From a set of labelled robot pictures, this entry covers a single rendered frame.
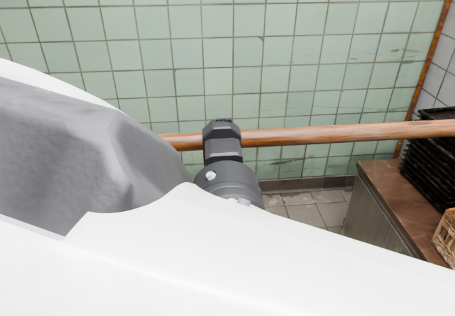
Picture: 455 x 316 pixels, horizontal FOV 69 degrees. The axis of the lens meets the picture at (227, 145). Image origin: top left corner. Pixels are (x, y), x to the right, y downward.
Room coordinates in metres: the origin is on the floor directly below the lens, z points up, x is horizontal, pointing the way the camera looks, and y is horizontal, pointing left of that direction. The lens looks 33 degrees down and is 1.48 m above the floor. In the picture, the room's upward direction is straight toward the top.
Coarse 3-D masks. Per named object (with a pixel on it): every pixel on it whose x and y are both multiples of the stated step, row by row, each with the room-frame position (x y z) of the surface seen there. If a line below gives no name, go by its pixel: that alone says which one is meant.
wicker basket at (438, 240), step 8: (448, 208) 0.77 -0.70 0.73; (448, 216) 0.75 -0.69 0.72; (440, 224) 0.77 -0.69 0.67; (448, 224) 0.74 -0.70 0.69; (440, 232) 0.77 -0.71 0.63; (448, 232) 0.73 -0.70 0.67; (432, 240) 0.77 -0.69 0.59; (440, 240) 0.74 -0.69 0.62; (448, 240) 0.72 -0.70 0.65; (440, 248) 0.73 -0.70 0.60; (448, 248) 0.70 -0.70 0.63; (448, 256) 0.69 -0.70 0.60; (448, 264) 0.68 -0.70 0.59
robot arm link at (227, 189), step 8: (216, 184) 0.30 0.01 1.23; (224, 184) 0.29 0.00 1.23; (232, 184) 0.29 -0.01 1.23; (240, 184) 0.30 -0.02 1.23; (216, 192) 0.28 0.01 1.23; (224, 192) 0.28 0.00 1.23; (232, 192) 0.28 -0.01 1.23; (240, 192) 0.28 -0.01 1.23; (248, 192) 0.29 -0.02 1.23; (256, 192) 0.30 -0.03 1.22; (256, 200) 0.28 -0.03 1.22; (264, 208) 0.28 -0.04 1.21
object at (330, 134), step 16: (288, 128) 0.47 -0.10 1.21; (304, 128) 0.47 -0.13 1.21; (320, 128) 0.47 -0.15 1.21; (336, 128) 0.47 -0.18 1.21; (352, 128) 0.47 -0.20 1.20; (368, 128) 0.47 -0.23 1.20; (384, 128) 0.47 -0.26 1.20; (400, 128) 0.47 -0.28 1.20; (416, 128) 0.48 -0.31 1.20; (432, 128) 0.48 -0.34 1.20; (448, 128) 0.48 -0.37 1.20; (176, 144) 0.44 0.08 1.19; (192, 144) 0.44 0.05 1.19; (256, 144) 0.45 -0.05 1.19; (272, 144) 0.45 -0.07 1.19; (288, 144) 0.46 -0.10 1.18; (304, 144) 0.46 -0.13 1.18
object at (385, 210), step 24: (360, 168) 1.20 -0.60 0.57; (384, 168) 1.18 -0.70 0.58; (360, 192) 1.16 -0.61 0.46; (384, 192) 1.02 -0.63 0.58; (408, 192) 1.02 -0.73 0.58; (360, 216) 1.11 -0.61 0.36; (384, 216) 0.96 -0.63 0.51; (408, 216) 0.89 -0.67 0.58; (432, 216) 0.89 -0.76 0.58; (360, 240) 1.05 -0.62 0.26; (384, 240) 0.91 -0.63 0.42; (408, 240) 0.80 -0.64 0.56
